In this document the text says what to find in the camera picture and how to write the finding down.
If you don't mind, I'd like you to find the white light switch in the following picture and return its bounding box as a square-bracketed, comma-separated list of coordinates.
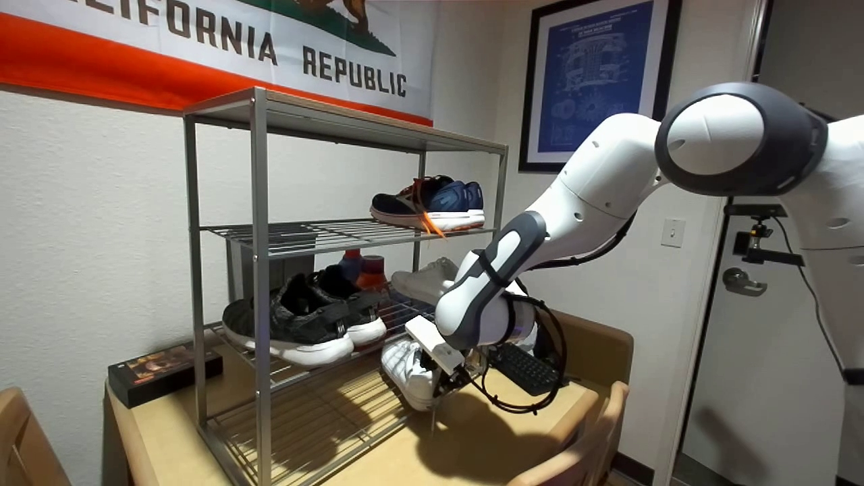
[662, 218, 685, 249]

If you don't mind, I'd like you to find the blue orange running shoe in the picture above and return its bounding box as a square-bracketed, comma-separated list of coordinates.
[370, 176, 485, 237]

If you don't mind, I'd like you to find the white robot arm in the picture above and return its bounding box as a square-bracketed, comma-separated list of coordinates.
[408, 80, 864, 385]

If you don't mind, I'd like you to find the framed blue poster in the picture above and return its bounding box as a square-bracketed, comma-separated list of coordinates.
[519, 0, 682, 173]

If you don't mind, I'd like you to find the metal wire shoe rack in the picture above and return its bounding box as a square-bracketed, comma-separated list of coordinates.
[181, 84, 512, 486]

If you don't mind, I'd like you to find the black computer keyboard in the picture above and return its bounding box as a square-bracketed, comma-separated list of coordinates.
[489, 342, 562, 397]

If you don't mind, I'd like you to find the dark rectangular box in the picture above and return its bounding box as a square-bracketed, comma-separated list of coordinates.
[107, 342, 195, 407]

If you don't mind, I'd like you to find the black camera on stand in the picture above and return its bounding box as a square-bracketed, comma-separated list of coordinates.
[722, 203, 803, 268]

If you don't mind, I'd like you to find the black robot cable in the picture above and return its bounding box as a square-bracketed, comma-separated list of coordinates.
[466, 288, 573, 415]

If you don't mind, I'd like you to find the white tennis shoe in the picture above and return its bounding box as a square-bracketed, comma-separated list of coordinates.
[380, 337, 434, 412]

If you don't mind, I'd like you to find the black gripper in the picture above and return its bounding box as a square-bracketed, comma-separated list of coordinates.
[405, 315, 466, 395]

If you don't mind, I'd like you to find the California Republic flag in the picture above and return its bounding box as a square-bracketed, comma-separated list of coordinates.
[0, 0, 436, 125]

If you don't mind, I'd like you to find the black white sneaker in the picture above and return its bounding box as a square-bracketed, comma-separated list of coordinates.
[313, 265, 386, 349]
[220, 276, 354, 366]

